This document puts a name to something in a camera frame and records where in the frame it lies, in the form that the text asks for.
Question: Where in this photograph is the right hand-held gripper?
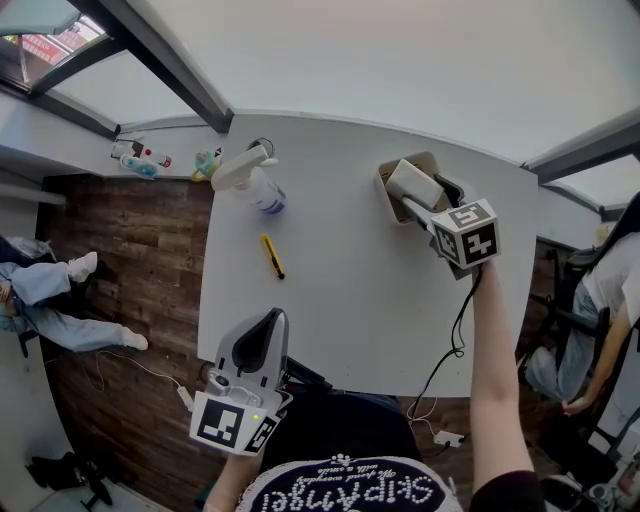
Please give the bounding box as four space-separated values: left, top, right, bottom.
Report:
399 172 502 281

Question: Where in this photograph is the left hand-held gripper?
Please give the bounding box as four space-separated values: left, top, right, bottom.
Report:
188 308 294 458

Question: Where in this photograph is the white rectangular block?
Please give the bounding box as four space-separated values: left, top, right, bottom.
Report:
383 158 447 211

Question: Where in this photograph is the beige square tray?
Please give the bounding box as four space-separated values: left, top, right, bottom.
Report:
374 151 469 227

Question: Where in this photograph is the person's right forearm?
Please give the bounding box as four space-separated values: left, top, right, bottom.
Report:
469 259 534 489

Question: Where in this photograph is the person's left forearm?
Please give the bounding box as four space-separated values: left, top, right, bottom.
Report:
202 449 261 512

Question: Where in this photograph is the black chest-mounted device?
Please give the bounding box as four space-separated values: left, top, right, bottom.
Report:
278 355 335 396

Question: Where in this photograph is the yellow utility knife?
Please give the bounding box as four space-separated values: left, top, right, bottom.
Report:
260 233 286 280

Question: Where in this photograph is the light grey table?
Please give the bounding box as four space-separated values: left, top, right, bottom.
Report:
197 113 541 399

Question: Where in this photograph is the person's black printed top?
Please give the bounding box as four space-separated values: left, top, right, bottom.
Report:
238 391 547 512

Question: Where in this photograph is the white spray bottle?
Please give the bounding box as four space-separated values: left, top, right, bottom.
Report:
209 144 289 217

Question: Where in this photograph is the black office chair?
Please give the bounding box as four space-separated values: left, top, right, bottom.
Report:
522 247 640 466
17 259 109 359

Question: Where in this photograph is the green and yellow cup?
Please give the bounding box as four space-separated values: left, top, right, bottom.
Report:
192 147 224 184

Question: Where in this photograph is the white power strip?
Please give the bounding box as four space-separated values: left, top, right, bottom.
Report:
432 429 467 448

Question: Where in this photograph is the red-capped plastic bottle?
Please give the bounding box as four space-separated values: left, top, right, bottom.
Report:
142 147 173 169

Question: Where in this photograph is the blue wipes pack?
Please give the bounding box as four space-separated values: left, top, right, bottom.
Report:
119 153 161 180

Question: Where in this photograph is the white window ledge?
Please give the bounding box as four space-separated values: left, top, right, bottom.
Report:
0 92 236 201

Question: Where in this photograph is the dark-framed window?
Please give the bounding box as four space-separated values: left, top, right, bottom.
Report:
0 0 640 224

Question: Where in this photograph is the black round object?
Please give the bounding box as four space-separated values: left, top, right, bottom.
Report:
540 473 586 509

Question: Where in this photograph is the white adapter cable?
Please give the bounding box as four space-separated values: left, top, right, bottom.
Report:
94 348 182 396

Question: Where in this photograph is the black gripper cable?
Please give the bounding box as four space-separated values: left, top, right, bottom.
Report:
408 267 484 421

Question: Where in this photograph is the white power strip cable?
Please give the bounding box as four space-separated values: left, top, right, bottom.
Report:
405 396 441 436

